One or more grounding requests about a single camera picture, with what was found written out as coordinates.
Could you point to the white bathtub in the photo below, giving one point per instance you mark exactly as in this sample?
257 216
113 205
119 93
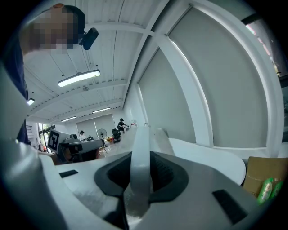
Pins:
209 157

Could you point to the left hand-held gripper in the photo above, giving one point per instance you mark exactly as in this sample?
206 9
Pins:
67 150

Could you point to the black office chair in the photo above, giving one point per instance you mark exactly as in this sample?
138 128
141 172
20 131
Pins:
116 134

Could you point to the black head-worn camera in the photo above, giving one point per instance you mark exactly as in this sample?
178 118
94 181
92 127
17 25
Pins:
90 38

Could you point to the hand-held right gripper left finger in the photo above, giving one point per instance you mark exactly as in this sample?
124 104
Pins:
67 197

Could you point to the standing fan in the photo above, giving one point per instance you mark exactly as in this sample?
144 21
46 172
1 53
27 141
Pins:
102 133

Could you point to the grey roller blind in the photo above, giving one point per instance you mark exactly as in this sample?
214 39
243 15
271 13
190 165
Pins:
225 78
166 101

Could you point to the person's head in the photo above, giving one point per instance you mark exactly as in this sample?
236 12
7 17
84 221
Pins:
49 29

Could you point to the cardboard box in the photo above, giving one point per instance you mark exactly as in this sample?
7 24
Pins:
258 170

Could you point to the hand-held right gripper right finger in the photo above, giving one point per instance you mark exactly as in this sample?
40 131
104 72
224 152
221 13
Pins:
202 202

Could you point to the person's navy shirt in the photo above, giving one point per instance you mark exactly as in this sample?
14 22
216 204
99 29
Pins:
13 72

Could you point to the long ceiling light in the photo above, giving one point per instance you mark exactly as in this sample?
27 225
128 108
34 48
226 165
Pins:
78 78
68 119
30 101
101 110

